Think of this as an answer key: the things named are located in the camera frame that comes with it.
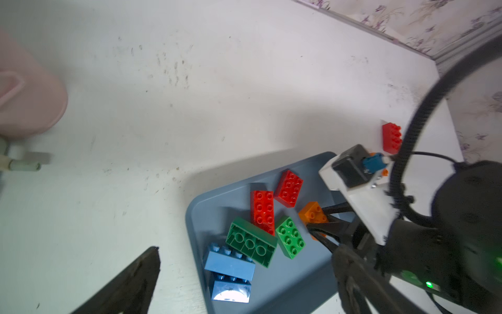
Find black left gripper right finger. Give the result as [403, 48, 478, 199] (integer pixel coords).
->
[332, 244, 423, 313]

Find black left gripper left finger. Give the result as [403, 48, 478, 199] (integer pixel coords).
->
[74, 247, 161, 314]

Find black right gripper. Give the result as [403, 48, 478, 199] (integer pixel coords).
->
[307, 201, 463, 302]

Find orange lego brick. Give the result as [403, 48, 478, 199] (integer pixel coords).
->
[298, 201, 328, 226]

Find red lego brick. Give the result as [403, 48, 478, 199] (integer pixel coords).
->
[274, 170, 303, 208]
[250, 190, 275, 236]
[382, 122, 402, 154]

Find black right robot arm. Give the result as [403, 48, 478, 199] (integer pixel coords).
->
[306, 37, 501, 313]

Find long dark green lego brick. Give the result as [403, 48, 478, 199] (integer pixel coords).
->
[226, 217, 278, 268]

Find light blue lego brick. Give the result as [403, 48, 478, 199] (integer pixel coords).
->
[203, 243, 256, 281]

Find blue plastic tray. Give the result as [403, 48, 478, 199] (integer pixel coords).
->
[186, 152, 344, 313]

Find pink pen holder cup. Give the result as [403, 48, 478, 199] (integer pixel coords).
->
[1, 31, 68, 139]

